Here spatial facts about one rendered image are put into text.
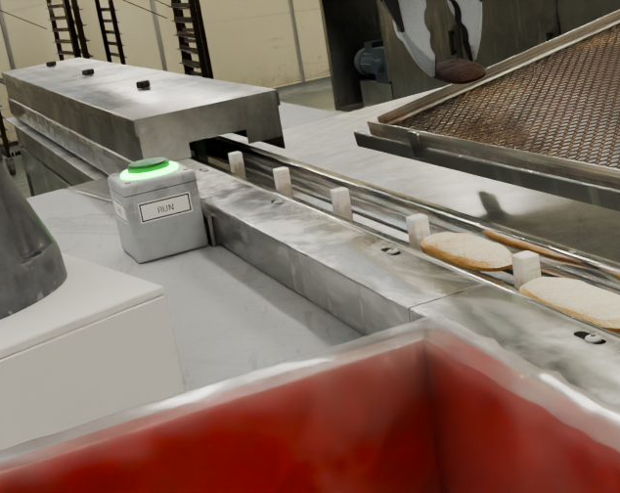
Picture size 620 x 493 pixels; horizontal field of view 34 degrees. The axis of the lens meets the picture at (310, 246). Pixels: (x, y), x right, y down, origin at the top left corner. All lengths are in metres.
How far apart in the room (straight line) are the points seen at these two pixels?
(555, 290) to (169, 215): 0.45
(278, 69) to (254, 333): 7.57
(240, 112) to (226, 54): 6.90
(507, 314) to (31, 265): 0.29
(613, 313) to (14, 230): 0.37
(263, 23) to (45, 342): 7.68
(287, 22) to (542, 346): 7.81
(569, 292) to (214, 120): 0.69
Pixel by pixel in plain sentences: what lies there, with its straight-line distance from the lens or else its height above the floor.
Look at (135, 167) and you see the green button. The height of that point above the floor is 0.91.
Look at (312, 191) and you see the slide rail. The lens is 0.99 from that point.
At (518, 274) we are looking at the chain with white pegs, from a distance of 0.66.
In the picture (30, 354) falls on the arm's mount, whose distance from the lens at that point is 0.59.
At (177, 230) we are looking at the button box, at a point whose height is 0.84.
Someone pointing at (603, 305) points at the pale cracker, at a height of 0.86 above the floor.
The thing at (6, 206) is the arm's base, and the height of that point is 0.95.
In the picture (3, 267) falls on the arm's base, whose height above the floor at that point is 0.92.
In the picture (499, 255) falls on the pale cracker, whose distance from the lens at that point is 0.70.
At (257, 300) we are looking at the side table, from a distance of 0.80.
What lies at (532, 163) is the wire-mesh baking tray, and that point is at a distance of 0.80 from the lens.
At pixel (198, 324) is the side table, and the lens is 0.77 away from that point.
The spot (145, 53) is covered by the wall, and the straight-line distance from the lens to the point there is 7.95.
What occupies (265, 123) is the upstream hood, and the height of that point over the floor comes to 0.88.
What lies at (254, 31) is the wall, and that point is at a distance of 8.20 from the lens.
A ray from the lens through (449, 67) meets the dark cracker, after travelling 0.99.
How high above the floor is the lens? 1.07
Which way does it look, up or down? 16 degrees down
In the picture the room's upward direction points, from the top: 9 degrees counter-clockwise
